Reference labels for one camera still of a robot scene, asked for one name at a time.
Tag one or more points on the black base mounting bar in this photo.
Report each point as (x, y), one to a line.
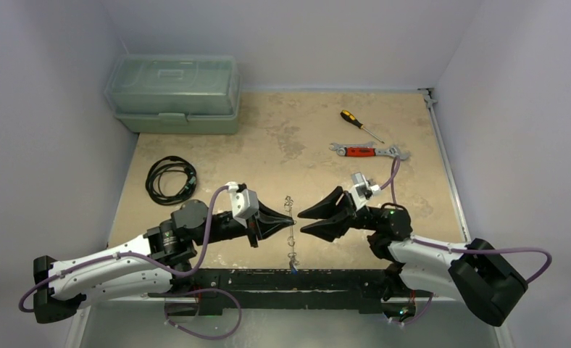
(366, 291)

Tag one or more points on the perforated metal key plate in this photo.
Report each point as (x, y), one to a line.
(288, 206)

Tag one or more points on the yellow black screwdriver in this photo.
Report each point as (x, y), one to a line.
(351, 119)

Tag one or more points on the green plastic toolbox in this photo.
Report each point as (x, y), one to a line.
(176, 93)

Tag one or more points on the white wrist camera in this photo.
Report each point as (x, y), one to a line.
(362, 190)
(244, 202)

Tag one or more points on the aluminium side rail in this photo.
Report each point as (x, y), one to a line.
(430, 102)

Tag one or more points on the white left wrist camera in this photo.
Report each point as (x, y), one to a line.
(244, 202)

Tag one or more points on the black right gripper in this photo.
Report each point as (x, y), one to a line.
(351, 216)

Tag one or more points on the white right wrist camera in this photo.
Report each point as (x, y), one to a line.
(362, 190)

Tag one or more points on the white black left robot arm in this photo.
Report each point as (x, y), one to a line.
(157, 261)

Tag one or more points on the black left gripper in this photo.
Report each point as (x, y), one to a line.
(264, 224)

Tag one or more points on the red handled adjustable wrench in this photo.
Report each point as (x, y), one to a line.
(367, 150)

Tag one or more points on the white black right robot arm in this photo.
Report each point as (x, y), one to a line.
(473, 273)

